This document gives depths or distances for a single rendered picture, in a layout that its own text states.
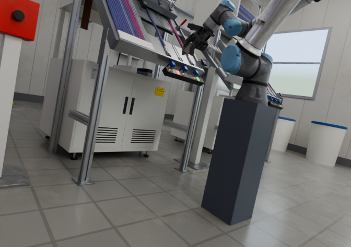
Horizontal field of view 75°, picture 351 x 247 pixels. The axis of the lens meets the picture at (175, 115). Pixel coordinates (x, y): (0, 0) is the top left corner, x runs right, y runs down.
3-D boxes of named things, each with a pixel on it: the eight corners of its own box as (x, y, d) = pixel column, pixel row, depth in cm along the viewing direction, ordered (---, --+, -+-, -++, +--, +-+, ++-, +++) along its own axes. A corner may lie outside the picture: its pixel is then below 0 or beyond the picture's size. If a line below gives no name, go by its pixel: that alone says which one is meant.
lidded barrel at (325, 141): (341, 166, 348) (351, 128, 344) (332, 167, 317) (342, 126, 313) (308, 156, 383) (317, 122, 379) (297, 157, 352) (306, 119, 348)
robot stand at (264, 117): (251, 218, 113) (277, 108, 109) (230, 225, 101) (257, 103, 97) (222, 201, 126) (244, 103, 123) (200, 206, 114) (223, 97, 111)
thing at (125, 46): (197, 77, 161) (204, 70, 157) (113, 49, 114) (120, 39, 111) (196, 76, 162) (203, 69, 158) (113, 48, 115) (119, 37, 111)
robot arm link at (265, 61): (273, 85, 108) (280, 57, 107) (255, 80, 100) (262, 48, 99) (252, 84, 118) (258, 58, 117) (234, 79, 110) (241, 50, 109)
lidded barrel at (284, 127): (292, 152, 402) (300, 120, 398) (280, 152, 371) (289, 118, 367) (268, 144, 437) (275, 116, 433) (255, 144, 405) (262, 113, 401)
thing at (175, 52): (199, 73, 161) (202, 70, 159) (115, 44, 114) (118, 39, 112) (188, 55, 169) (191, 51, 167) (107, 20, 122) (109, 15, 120)
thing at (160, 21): (177, 40, 178) (182, 35, 176) (98, 3, 132) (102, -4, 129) (164, 14, 193) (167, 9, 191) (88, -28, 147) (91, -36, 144)
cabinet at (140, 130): (156, 157, 186) (171, 82, 182) (67, 162, 137) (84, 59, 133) (115, 137, 232) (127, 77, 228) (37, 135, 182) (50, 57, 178)
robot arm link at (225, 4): (230, 3, 107) (223, -7, 111) (213, 22, 113) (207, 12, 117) (239, 11, 112) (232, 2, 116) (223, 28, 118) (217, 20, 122)
